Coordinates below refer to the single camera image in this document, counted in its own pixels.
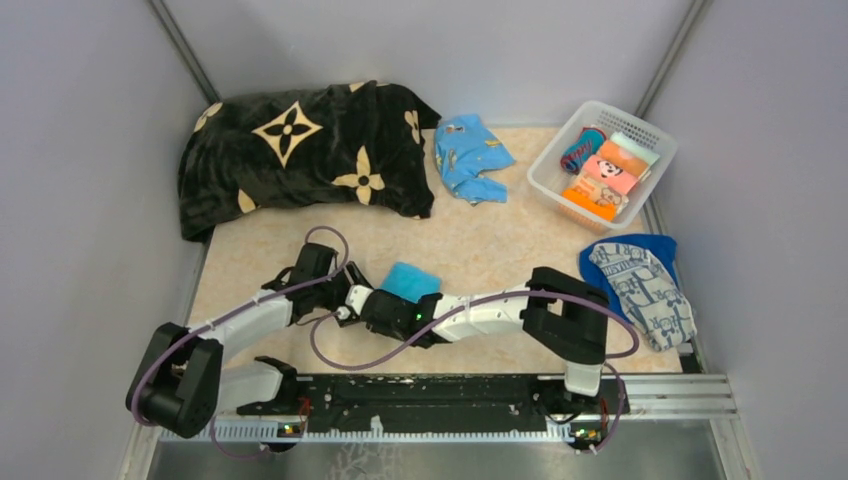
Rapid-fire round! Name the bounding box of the pink panda rolled towel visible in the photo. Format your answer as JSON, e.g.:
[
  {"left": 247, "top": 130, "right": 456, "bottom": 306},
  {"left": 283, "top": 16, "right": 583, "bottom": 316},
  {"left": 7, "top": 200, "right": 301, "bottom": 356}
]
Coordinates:
[{"left": 581, "top": 155, "right": 639, "bottom": 195}]

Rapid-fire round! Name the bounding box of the striped rolled towel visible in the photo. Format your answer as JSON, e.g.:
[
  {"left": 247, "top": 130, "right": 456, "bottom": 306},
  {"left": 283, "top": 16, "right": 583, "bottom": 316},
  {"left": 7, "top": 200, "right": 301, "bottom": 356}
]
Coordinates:
[{"left": 560, "top": 126, "right": 607, "bottom": 175}]

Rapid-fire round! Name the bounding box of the black blanket with beige flowers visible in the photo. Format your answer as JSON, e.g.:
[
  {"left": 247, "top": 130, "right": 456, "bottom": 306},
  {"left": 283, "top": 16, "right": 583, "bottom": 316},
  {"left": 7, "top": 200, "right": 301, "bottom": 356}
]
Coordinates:
[{"left": 177, "top": 80, "right": 441, "bottom": 242}]

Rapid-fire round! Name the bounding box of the white blue printed towel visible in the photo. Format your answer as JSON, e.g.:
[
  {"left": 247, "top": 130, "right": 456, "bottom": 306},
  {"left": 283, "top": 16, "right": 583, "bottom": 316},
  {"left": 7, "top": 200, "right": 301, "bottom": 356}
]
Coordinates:
[{"left": 589, "top": 242, "right": 697, "bottom": 351}]

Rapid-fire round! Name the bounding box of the white plastic basket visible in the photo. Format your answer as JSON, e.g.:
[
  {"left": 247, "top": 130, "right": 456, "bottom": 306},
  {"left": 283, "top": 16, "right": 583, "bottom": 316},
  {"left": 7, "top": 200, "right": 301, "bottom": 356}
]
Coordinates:
[{"left": 527, "top": 101, "right": 678, "bottom": 233}]

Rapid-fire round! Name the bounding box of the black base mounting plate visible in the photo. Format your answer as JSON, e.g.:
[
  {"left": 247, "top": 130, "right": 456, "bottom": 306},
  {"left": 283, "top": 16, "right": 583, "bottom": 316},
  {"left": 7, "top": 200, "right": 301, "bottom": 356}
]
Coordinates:
[{"left": 236, "top": 374, "right": 630, "bottom": 434}]

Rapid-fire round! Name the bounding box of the light blue patterned cloth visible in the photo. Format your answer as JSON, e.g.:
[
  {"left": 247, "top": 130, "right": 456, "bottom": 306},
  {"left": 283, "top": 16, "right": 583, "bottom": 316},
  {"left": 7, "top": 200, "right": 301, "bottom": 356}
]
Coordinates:
[{"left": 434, "top": 114, "right": 515, "bottom": 205}]

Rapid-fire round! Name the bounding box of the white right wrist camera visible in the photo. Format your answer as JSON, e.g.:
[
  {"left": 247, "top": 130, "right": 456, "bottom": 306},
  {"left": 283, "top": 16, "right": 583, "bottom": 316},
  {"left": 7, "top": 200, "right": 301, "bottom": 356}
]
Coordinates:
[{"left": 335, "top": 285, "right": 373, "bottom": 328}]

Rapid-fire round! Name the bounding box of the dark blue towel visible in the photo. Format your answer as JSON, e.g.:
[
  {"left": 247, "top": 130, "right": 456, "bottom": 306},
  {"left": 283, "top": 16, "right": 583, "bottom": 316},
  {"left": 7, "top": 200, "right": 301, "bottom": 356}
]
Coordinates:
[{"left": 578, "top": 234, "right": 679, "bottom": 317}]

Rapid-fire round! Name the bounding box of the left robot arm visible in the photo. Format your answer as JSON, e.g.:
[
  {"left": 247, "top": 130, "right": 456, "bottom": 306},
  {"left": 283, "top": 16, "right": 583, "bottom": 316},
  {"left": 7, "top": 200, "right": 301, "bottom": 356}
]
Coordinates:
[{"left": 125, "top": 242, "right": 368, "bottom": 438}]

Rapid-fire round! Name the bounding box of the bright blue terry towel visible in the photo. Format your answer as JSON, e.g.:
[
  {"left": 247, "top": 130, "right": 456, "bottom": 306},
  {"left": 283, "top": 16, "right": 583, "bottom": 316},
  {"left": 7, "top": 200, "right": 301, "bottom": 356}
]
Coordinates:
[{"left": 380, "top": 262, "right": 441, "bottom": 303}]

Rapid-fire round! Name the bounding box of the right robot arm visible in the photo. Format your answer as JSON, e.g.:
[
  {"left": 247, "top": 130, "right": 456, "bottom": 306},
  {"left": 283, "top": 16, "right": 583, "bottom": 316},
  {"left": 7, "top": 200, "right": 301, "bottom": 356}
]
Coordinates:
[{"left": 345, "top": 267, "right": 609, "bottom": 412}]

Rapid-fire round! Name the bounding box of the orange bear rolled towel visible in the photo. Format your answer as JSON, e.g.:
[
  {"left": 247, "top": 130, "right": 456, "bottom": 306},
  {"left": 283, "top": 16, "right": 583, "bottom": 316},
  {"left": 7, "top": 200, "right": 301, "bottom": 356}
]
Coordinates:
[{"left": 562, "top": 174, "right": 629, "bottom": 221}]

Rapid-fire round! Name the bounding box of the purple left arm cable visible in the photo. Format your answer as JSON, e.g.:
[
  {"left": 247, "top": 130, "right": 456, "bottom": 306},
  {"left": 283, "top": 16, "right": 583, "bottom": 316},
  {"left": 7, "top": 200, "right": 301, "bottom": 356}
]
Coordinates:
[{"left": 129, "top": 225, "right": 352, "bottom": 462}]

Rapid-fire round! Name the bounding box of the mint green rolled towel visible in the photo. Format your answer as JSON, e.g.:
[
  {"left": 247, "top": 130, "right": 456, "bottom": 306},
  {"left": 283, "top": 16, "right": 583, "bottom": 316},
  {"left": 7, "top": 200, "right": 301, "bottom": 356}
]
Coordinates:
[{"left": 610, "top": 132, "right": 660, "bottom": 166}]

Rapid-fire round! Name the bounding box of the aluminium frame rail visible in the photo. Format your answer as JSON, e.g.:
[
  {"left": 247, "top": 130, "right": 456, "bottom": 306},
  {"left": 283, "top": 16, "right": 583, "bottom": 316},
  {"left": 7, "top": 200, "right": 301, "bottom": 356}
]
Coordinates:
[{"left": 191, "top": 374, "right": 737, "bottom": 444}]

